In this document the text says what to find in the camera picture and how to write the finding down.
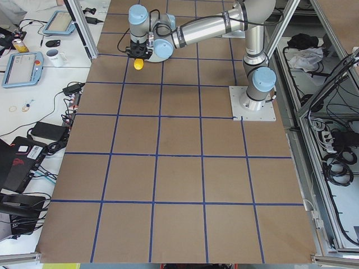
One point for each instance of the black power brick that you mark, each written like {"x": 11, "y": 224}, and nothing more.
{"x": 49, "y": 131}

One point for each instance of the black cloth bundle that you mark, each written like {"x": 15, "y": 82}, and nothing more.
{"x": 303, "y": 41}

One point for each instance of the yellow corn cob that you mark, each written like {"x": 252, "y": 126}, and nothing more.
{"x": 138, "y": 64}

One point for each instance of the white mug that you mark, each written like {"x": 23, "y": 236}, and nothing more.
{"x": 57, "y": 58}

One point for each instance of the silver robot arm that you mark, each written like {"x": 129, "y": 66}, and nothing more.
{"x": 153, "y": 38}

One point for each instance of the black round object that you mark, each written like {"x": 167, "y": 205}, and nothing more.
{"x": 53, "y": 43}

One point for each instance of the white crumpled cloth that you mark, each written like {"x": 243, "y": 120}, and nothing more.
{"x": 307, "y": 59}

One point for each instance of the blue teach pendant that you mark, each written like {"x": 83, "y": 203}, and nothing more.
{"x": 23, "y": 69}
{"x": 59, "y": 24}

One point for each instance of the blue teach pendant far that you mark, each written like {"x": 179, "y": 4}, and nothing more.
{"x": 59, "y": 24}

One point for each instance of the blue teach pendant near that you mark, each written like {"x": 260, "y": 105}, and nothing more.
{"x": 23, "y": 69}

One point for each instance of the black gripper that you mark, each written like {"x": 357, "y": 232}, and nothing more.
{"x": 137, "y": 52}

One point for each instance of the black laptop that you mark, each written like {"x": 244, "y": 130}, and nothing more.
{"x": 19, "y": 160}

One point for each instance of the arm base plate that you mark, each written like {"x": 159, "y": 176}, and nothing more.
{"x": 245, "y": 109}

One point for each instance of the aluminium frame post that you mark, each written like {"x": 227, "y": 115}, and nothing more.
{"x": 79, "y": 20}

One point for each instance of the yellow drink can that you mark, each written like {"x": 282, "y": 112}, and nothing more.
{"x": 20, "y": 46}

